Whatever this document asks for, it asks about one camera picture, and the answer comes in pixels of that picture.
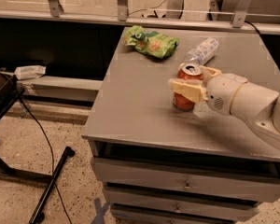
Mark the top grey drawer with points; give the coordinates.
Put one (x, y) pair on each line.
(140, 174)

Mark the green chip bag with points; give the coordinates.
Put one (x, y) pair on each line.
(150, 43)

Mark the grey drawer cabinet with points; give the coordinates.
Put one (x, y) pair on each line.
(133, 117)

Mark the right metal bracket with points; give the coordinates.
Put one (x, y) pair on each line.
(240, 13)

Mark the middle metal bracket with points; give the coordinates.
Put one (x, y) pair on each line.
(122, 10)

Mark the left metal bracket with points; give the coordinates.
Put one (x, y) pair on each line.
(56, 8)

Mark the bottom grey drawer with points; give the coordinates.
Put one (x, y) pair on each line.
(159, 217)

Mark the middle grey drawer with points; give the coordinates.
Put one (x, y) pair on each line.
(180, 204)

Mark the grey drawer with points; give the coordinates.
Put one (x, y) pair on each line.
(180, 204)
(140, 174)
(159, 217)

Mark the clear plastic water bottle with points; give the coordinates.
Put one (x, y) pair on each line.
(202, 53)

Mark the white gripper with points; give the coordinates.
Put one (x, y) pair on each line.
(222, 90)

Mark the metal bracket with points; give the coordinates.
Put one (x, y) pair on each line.
(56, 8)
(240, 13)
(122, 10)

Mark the red coke can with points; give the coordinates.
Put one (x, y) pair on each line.
(188, 86)

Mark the white wipes packet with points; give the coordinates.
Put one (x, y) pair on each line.
(29, 72)

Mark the blue tape cross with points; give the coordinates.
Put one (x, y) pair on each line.
(100, 210)

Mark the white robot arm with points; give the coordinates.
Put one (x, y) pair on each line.
(259, 108)

